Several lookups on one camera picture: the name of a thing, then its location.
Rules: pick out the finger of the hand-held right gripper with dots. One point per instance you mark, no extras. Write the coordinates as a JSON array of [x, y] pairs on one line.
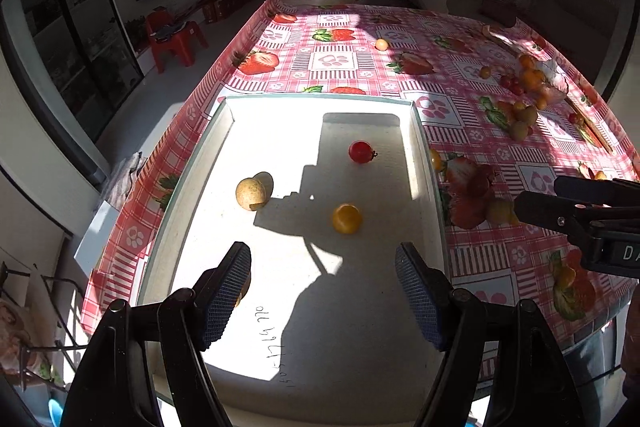
[[595, 191], [550, 209]]

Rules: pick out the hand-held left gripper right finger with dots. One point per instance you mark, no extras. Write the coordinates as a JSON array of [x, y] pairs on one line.
[[420, 302]]

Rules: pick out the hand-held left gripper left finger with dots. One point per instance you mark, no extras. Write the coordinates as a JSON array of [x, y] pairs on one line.
[[225, 297]]

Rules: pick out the brown longan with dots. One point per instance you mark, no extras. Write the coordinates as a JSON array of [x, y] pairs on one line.
[[519, 106], [530, 114], [250, 194], [499, 211], [520, 131]]

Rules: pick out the orange cherry tomato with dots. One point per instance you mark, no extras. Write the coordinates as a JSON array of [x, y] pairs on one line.
[[347, 219], [435, 160], [566, 277]]

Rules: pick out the white shallow cardboard tray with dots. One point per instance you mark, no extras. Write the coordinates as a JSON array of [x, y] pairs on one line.
[[320, 337]]

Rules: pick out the red cherry tomato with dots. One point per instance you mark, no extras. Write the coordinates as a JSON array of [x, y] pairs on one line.
[[518, 89], [360, 152], [575, 118], [506, 81]]

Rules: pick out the clear plastic bag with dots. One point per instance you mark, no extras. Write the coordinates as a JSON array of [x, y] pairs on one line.
[[558, 76]]

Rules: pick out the orange kumquat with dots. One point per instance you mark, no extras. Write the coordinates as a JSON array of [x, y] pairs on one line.
[[532, 80], [526, 62]]

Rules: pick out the white flat board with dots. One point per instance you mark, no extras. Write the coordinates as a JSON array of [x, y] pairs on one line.
[[97, 232]]

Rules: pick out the printed picture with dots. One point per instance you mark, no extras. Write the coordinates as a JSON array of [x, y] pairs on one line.
[[12, 332]]

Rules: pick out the red plastic stool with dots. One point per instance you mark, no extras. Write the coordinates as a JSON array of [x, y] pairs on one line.
[[175, 44]]

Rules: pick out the strawberry print checked tablecloth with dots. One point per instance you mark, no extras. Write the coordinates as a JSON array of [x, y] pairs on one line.
[[330, 59]]

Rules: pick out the red cardboard box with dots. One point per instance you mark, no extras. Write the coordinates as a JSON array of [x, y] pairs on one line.
[[227, 2]]

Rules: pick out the glass door cabinet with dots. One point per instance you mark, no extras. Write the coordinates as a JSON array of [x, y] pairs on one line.
[[75, 37]]

